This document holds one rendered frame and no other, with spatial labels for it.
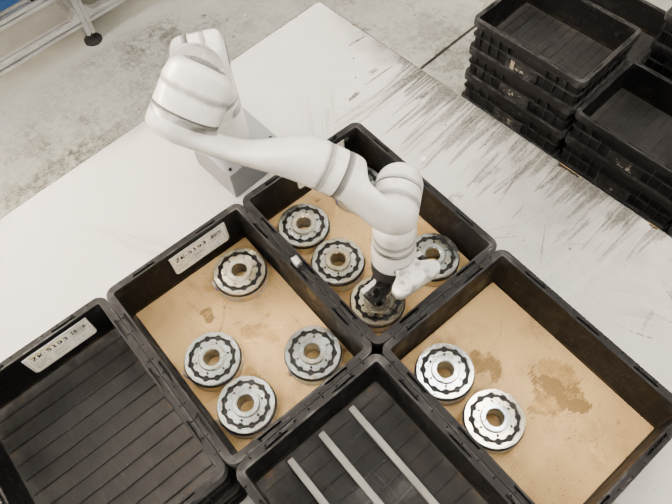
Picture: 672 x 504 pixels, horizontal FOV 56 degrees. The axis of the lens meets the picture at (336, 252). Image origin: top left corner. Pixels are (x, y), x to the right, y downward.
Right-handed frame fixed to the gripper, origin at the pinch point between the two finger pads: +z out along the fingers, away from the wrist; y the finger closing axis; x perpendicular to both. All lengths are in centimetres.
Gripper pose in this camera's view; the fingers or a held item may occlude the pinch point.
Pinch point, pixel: (390, 292)
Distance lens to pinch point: 118.5
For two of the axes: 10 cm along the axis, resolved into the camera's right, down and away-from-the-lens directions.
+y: -8.2, 5.2, -2.5
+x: 5.8, 7.0, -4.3
